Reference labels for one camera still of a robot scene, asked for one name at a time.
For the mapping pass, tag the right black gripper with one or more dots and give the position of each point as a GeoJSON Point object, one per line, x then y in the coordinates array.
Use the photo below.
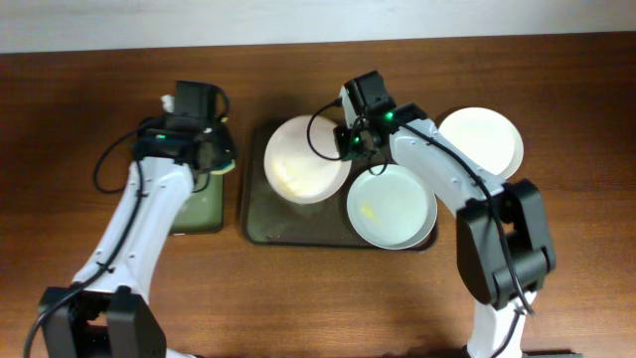
{"type": "Point", "coordinates": [342, 135]}

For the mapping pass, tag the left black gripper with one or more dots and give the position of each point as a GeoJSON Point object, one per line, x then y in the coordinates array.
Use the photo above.
{"type": "Point", "coordinates": [232, 149]}

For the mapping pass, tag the green and yellow sponge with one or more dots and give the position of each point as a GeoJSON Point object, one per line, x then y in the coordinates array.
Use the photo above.
{"type": "Point", "coordinates": [225, 169]}

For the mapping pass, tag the pale green plate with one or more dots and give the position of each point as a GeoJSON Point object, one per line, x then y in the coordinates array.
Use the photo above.
{"type": "Point", "coordinates": [391, 208]}

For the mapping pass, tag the white plate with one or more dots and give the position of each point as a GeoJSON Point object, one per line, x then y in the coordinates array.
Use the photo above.
{"type": "Point", "coordinates": [487, 137]}
{"type": "Point", "coordinates": [294, 171]}

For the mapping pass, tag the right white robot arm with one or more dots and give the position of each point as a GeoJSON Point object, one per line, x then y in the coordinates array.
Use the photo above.
{"type": "Point", "coordinates": [504, 246]}

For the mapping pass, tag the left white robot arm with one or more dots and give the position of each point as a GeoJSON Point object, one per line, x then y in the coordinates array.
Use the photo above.
{"type": "Point", "coordinates": [105, 311]}

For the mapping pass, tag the black tray of soapy water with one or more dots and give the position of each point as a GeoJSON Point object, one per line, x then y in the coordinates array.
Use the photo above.
{"type": "Point", "coordinates": [202, 212]}

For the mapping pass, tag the brown serving tray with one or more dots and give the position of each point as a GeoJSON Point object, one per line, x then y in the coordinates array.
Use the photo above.
{"type": "Point", "coordinates": [268, 219]}

